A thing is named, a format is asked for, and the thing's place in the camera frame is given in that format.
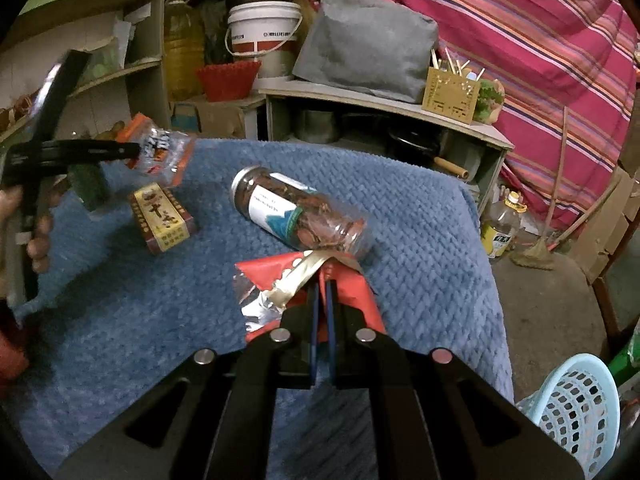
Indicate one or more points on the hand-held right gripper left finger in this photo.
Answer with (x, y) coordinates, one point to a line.
(312, 320)

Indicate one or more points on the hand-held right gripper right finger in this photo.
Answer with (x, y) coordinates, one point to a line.
(332, 320)

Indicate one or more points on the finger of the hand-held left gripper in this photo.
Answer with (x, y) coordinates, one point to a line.
(62, 95)
(75, 152)

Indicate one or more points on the red foil-lined packet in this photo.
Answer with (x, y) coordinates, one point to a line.
(265, 272)

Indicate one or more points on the orange patterned clear wrapper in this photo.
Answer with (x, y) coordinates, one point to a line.
(162, 152)

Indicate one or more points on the light blue plastic basket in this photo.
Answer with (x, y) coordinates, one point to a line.
(570, 410)

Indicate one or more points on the person's left hand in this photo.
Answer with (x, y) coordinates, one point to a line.
(40, 245)

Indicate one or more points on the green jar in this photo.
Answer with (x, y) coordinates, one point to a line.
(90, 190)

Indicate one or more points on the wooden shelf unit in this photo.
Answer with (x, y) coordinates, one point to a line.
(75, 25)

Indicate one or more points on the clear jar with dried pieces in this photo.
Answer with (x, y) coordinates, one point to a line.
(300, 215)

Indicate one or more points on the yellow and red small box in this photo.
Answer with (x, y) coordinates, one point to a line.
(160, 220)

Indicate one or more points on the large oil bottle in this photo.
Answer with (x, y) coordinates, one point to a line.
(184, 45)

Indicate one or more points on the blue textured mat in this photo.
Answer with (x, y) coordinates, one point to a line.
(150, 335)

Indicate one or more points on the brown cardboard box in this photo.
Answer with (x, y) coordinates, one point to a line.
(220, 117)

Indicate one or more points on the red plastic basket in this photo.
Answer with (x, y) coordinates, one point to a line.
(227, 80)

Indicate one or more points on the small oil bottle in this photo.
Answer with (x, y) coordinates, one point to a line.
(502, 230)

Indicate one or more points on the white and red bucket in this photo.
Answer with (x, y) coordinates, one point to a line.
(262, 27)

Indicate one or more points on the broom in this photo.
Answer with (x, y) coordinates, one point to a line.
(537, 250)

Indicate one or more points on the grey low cabinet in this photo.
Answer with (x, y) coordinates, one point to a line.
(350, 97)

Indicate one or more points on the yellow chopstick holder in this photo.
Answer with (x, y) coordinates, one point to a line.
(450, 97)

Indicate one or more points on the small colourful figurine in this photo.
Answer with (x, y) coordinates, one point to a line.
(489, 102)

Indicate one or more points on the grey cushion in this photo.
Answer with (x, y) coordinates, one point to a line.
(365, 45)

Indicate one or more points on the bunch of wooden chopsticks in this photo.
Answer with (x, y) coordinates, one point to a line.
(452, 65)

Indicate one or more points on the green plastic item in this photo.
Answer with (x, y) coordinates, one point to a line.
(625, 350)

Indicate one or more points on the stacked cardboard pieces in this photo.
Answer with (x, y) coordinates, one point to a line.
(610, 220)

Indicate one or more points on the pink striped cloth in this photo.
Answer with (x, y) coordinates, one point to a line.
(525, 20)

